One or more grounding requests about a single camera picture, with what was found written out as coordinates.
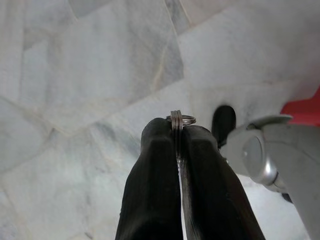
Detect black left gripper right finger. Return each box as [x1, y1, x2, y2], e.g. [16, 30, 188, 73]
[178, 124, 267, 240]

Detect red plastic stool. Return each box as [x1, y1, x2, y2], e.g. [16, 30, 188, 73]
[279, 95, 320, 124]

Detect metal keys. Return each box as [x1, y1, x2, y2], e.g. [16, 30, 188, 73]
[165, 109, 197, 163]

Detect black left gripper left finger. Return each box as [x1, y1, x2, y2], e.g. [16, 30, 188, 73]
[115, 117, 183, 240]

